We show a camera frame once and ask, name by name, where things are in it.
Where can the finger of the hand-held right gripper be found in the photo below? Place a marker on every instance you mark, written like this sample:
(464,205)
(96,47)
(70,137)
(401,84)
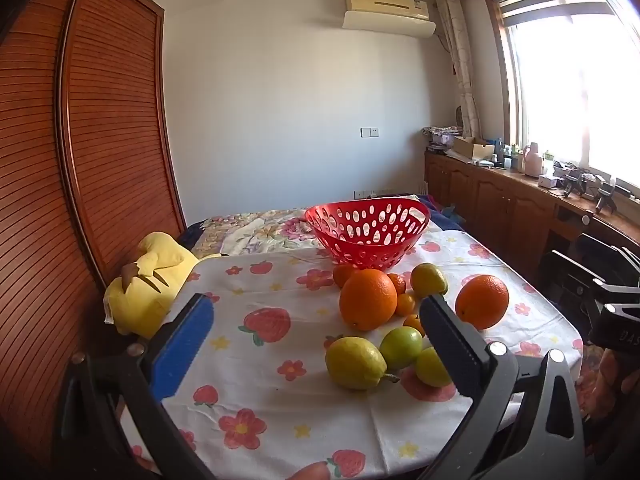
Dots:
(580,270)
(610,255)

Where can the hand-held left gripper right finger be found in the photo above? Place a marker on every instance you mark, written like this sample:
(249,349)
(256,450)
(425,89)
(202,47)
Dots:
(452,345)

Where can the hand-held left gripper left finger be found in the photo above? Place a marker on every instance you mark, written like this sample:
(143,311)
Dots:
(180,347)

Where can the large orange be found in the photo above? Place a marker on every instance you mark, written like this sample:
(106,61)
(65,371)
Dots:
(482,302)
(367,300)

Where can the red perforated plastic basket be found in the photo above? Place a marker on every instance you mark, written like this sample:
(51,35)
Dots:
(365,250)

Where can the person's right hand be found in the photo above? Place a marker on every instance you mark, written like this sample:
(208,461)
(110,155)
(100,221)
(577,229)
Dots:
(622,377)

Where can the small tangerine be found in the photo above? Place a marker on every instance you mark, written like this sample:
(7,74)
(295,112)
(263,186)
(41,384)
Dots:
(399,282)
(414,324)
(406,305)
(342,275)

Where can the round green lemon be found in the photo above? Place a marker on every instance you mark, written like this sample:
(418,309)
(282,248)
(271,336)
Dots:
(401,347)

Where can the small black tripod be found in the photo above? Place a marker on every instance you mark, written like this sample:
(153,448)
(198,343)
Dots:
(574,182)
(606,199)

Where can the yellow plush toy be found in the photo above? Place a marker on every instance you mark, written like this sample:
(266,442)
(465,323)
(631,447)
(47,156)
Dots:
(145,290)

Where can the small white box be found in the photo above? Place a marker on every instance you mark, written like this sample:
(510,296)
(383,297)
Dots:
(548,181)

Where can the large yellow lemon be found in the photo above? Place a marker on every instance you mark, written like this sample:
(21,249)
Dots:
(355,362)

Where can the long wooden cabinet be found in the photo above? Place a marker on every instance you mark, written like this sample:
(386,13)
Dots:
(500,205)

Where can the strawberry print white tablecloth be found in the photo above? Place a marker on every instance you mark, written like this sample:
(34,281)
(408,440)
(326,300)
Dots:
(280,320)

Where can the dark blue blanket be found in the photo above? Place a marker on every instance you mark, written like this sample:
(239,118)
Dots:
(447,217)

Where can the floral bed blanket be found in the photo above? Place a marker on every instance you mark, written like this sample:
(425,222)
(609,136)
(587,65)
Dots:
(250,230)

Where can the open cardboard box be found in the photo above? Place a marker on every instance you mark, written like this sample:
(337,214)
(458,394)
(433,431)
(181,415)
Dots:
(472,147)

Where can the wooden framed window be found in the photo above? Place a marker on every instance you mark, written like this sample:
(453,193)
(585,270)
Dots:
(565,85)

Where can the floral cloth pile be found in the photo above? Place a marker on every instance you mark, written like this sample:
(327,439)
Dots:
(442,135)

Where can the wooden slatted wardrobe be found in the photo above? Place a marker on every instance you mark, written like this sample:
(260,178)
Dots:
(100,135)

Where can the patterned beige curtain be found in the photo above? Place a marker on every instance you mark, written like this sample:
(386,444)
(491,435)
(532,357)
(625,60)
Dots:
(462,60)

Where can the white wall outlet strip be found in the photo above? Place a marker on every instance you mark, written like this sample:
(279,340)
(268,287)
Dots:
(372,193)

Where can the white wall switch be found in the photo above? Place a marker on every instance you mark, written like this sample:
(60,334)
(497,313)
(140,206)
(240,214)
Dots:
(369,132)

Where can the white wall air conditioner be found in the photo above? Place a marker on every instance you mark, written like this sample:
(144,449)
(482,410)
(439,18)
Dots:
(387,12)

